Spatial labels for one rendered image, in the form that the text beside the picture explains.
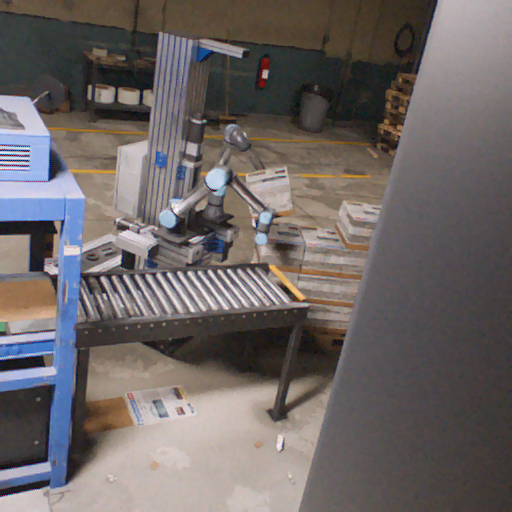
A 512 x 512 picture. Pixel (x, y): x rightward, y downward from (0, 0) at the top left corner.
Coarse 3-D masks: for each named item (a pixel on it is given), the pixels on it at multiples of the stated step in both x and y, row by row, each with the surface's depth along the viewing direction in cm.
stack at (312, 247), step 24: (288, 240) 431; (312, 240) 438; (336, 240) 446; (288, 264) 434; (312, 264) 436; (336, 264) 438; (360, 264) 440; (288, 288) 442; (312, 288) 444; (336, 288) 446; (312, 312) 453; (336, 312) 455; (264, 336) 457; (312, 336) 461; (336, 336) 463
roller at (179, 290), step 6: (168, 276) 361; (174, 276) 361; (174, 282) 355; (174, 288) 352; (180, 288) 349; (180, 294) 345; (186, 294) 344; (180, 300) 344; (186, 300) 339; (186, 306) 336; (192, 306) 333
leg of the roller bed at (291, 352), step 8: (296, 328) 360; (296, 336) 362; (288, 344) 368; (296, 344) 365; (288, 352) 369; (296, 352) 368; (288, 360) 369; (288, 368) 371; (280, 376) 378; (288, 376) 374; (280, 384) 379; (288, 384) 378; (280, 392) 379; (280, 400) 381; (280, 408) 384
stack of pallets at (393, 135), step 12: (396, 84) 1030; (408, 84) 1013; (408, 96) 1010; (396, 108) 1055; (384, 120) 1064; (396, 120) 1036; (384, 132) 1067; (396, 132) 1033; (384, 144) 1065; (396, 144) 1041
